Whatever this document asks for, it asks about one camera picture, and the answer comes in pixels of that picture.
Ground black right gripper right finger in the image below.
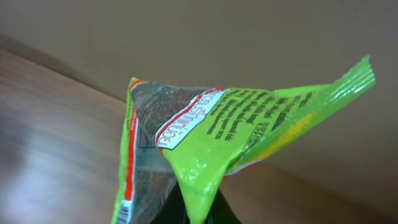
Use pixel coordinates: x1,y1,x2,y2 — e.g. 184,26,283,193
205,189,242,224

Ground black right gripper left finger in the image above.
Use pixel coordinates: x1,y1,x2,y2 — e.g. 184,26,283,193
150,184,190,224

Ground green snack bag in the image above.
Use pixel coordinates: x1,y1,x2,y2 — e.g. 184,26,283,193
111,57,375,224

